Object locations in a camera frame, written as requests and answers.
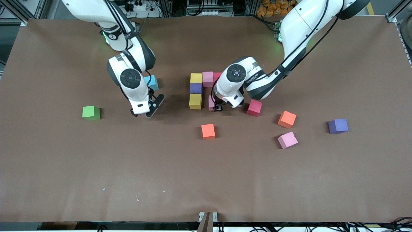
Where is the orange foam cube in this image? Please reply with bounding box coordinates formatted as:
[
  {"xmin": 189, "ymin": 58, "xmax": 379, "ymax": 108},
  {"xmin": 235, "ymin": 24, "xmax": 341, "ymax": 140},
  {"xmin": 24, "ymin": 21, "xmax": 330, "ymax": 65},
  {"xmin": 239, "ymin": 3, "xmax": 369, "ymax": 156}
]
[
  {"xmin": 201, "ymin": 123, "xmax": 216, "ymax": 140},
  {"xmin": 277, "ymin": 111, "xmax": 297, "ymax": 129}
]

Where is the light blue foam cube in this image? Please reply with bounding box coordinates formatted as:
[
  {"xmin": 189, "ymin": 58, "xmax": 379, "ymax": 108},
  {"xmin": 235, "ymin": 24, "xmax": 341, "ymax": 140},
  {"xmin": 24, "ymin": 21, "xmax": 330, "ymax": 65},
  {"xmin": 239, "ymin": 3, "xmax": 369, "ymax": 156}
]
[{"xmin": 144, "ymin": 75, "xmax": 159, "ymax": 91}]

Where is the green foam cube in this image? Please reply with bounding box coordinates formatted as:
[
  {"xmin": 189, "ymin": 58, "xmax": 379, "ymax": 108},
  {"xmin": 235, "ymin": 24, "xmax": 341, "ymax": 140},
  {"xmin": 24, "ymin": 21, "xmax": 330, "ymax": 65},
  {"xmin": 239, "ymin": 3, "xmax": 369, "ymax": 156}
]
[{"xmin": 82, "ymin": 105, "xmax": 101, "ymax": 121}]

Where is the brown table cover sheet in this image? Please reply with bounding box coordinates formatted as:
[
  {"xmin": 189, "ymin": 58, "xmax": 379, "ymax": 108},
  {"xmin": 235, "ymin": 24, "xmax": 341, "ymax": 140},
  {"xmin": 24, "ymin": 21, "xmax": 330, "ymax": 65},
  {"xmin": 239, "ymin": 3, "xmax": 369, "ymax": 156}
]
[{"xmin": 0, "ymin": 16, "xmax": 412, "ymax": 223}]

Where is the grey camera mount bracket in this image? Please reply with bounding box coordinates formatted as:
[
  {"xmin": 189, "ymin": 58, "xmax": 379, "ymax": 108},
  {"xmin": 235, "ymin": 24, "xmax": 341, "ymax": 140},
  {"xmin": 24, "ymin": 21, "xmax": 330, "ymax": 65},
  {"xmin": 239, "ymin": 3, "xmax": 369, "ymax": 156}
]
[{"xmin": 199, "ymin": 212, "xmax": 218, "ymax": 232}]

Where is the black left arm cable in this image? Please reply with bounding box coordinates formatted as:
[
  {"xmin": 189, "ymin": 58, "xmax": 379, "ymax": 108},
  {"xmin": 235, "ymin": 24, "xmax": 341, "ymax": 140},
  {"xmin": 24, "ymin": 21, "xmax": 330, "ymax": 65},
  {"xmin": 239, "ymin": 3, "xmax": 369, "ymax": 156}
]
[{"xmin": 211, "ymin": 0, "xmax": 345, "ymax": 107}]

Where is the aluminium frame profile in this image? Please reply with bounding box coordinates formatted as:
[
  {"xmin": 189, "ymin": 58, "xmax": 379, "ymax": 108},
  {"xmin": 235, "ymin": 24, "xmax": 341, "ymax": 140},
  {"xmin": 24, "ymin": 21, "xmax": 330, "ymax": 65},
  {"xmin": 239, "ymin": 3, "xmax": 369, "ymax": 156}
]
[
  {"xmin": 386, "ymin": 0, "xmax": 412, "ymax": 23},
  {"xmin": 0, "ymin": 0, "xmax": 44, "ymax": 27}
]

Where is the black cable bundle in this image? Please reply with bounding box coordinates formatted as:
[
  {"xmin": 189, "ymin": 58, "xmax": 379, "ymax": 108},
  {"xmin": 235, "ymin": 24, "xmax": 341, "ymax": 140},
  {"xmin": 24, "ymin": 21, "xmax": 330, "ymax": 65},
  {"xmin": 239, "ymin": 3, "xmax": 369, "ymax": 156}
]
[{"xmin": 248, "ymin": 222, "xmax": 412, "ymax": 232}]

